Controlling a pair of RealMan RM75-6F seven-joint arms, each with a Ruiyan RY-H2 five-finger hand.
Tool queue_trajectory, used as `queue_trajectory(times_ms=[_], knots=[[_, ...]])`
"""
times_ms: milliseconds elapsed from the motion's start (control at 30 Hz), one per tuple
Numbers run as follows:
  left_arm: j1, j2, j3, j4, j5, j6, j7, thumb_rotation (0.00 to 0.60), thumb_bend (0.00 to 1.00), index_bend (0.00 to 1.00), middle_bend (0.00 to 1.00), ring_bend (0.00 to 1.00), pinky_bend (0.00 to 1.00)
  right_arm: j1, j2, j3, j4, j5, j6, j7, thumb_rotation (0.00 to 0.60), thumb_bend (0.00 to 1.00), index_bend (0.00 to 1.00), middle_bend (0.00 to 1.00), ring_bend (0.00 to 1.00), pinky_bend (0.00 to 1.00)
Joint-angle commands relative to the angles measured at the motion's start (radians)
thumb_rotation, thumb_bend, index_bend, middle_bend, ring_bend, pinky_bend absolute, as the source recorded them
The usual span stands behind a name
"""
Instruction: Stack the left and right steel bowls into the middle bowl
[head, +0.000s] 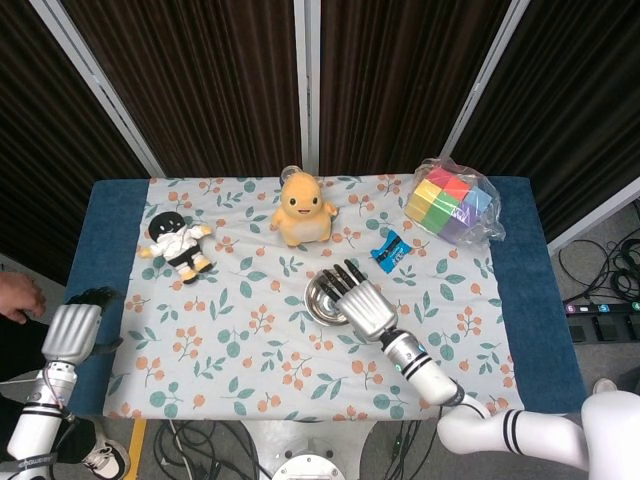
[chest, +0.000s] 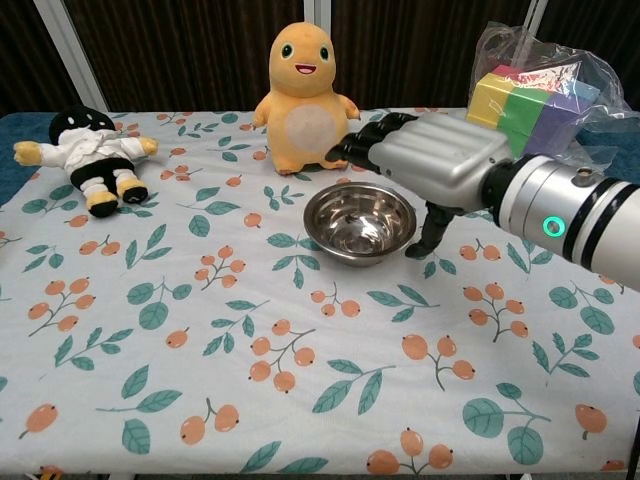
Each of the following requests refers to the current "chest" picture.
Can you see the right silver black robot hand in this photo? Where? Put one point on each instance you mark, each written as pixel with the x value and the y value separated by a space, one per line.
pixel 435 155

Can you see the clear plastic bag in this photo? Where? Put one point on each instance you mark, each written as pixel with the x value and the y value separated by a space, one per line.
pixel 605 85

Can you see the black white plush doll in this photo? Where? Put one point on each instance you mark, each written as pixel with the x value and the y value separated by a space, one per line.
pixel 95 155

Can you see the white partition frame post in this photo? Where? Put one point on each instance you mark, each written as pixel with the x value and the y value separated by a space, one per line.
pixel 75 55
pixel 534 15
pixel 317 12

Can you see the multicoloured foam block cube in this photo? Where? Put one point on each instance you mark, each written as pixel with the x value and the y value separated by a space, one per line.
pixel 530 110

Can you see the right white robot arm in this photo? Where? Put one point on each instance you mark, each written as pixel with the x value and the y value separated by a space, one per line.
pixel 575 210

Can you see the orange dinosaur plush toy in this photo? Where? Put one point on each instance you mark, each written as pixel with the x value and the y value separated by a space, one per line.
pixel 300 100

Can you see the floral print cloth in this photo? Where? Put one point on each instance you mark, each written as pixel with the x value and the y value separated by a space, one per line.
pixel 250 325

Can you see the stainless steel bowl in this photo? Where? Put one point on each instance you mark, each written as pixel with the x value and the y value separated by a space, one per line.
pixel 360 263
pixel 360 220

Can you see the dark brown partition panel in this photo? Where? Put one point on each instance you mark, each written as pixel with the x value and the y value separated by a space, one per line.
pixel 605 25
pixel 190 55
pixel 410 55
pixel 25 55

